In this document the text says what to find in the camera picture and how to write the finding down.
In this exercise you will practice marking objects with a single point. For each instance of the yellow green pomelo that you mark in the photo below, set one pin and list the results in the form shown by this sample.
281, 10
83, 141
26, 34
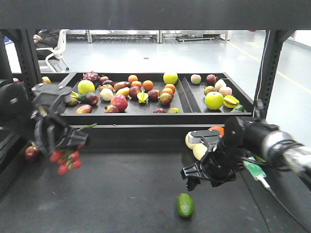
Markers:
85, 86

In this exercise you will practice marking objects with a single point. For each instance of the red apple rear tray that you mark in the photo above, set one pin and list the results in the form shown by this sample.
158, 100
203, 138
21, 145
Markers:
120, 102

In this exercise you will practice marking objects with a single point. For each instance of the green circuit board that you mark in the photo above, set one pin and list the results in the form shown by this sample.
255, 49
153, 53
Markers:
254, 168

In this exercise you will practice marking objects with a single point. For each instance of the white chair background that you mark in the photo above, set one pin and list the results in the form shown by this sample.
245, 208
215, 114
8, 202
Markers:
50, 45

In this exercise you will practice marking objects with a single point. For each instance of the large green apple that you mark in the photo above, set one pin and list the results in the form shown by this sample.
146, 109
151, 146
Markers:
214, 100

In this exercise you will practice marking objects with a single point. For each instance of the black fruit display stand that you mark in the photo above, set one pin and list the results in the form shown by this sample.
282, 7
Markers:
130, 175

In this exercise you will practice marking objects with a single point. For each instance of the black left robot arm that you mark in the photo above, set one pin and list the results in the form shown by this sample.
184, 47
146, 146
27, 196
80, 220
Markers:
16, 109

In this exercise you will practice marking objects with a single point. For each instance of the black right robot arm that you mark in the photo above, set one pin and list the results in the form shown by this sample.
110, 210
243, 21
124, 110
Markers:
245, 134

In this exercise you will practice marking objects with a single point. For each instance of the green avocado front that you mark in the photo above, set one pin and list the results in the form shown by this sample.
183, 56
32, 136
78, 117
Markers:
185, 205

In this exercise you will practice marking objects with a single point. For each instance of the pale yellow pear front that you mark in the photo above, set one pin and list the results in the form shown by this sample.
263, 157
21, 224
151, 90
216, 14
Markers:
199, 151

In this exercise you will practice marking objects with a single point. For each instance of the cherry tomato bunch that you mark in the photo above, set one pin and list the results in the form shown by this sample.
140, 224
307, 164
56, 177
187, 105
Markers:
68, 159

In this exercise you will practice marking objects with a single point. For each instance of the yellow starfruit right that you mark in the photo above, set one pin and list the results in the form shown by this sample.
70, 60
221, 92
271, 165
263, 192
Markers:
230, 101

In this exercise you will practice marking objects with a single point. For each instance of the pale yellow pear left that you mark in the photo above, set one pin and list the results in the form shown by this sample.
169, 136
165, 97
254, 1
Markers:
188, 144

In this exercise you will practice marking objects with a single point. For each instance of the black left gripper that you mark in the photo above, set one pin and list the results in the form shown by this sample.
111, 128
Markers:
51, 132

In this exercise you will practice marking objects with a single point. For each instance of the orange fruit front tray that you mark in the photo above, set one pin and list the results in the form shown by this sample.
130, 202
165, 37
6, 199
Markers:
218, 128

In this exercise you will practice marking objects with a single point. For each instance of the dark red apple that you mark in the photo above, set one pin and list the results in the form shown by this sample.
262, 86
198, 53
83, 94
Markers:
32, 154

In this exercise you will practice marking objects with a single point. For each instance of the pale yellow pear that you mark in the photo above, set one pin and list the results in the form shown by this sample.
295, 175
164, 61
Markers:
188, 144
199, 151

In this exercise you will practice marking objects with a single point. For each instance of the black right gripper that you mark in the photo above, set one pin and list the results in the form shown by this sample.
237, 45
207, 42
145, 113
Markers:
220, 165

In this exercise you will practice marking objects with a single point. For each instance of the yellow green citrus back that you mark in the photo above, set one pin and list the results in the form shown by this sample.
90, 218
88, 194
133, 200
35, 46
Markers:
170, 78

